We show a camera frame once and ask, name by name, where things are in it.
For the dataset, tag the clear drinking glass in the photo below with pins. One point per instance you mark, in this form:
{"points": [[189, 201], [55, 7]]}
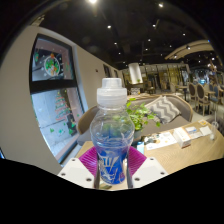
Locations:
{"points": [[214, 130]]}

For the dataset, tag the group of dining chairs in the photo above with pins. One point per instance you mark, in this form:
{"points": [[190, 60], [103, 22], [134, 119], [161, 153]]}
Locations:
{"points": [[200, 95]]}

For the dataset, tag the long white box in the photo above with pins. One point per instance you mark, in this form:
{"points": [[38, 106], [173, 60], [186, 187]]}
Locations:
{"points": [[181, 137]]}

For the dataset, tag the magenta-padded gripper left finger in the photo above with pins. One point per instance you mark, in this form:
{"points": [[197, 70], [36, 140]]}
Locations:
{"points": [[76, 170]]}

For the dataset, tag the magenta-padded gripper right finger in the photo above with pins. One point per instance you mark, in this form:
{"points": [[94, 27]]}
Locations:
{"points": [[148, 170]]}

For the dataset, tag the group of ceiling lights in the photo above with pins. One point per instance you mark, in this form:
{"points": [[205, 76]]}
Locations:
{"points": [[109, 26]]}

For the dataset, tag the light blue tissue pack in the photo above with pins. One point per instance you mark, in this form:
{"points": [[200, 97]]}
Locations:
{"points": [[140, 147]]}

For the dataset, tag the grey chevron cushion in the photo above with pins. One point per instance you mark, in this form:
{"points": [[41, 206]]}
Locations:
{"points": [[165, 110]]}

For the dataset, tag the white round column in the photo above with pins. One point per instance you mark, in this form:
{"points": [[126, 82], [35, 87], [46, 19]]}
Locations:
{"points": [[135, 73]]}

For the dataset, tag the grey curved sofa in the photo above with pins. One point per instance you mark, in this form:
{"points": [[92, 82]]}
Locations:
{"points": [[185, 108]]}

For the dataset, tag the clear bottle with blue label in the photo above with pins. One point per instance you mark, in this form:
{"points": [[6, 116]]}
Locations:
{"points": [[111, 133]]}

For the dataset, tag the white printed leaflet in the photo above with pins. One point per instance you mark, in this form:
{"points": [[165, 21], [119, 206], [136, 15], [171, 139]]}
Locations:
{"points": [[160, 140]]}

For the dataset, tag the window with festive stickers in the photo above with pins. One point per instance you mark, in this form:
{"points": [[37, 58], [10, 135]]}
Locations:
{"points": [[53, 100]]}

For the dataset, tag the green potted plant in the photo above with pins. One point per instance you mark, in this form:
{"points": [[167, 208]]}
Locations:
{"points": [[141, 116]]}

